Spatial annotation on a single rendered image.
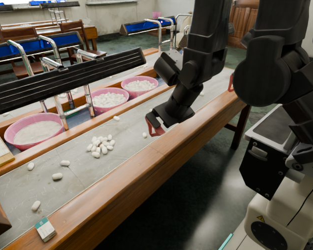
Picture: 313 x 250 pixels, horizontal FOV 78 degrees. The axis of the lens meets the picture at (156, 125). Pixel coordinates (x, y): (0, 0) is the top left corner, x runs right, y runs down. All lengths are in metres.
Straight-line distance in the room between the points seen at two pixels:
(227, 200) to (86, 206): 1.20
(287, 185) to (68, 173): 0.75
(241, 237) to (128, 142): 0.77
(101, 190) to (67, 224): 0.14
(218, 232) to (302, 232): 0.92
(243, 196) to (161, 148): 1.05
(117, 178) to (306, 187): 0.58
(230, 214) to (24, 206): 1.29
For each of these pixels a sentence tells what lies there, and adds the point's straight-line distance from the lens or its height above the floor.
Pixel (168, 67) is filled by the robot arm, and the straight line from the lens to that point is 0.47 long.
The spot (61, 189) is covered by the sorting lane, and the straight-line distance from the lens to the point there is 0.83.
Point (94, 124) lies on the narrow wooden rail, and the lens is 1.06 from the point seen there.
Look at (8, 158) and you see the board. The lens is 1.00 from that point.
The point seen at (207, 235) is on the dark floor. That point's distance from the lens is 1.52.
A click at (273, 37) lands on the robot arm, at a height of 1.30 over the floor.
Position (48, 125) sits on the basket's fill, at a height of 0.73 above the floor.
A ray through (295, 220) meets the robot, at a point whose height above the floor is 0.85.
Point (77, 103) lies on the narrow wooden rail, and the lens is 1.36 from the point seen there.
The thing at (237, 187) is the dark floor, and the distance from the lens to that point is 1.80.
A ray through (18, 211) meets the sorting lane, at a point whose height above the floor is 0.74.
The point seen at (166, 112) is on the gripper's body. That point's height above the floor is 1.08.
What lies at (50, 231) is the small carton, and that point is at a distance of 0.69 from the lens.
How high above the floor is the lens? 1.35
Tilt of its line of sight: 36 degrees down
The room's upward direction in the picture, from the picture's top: straight up
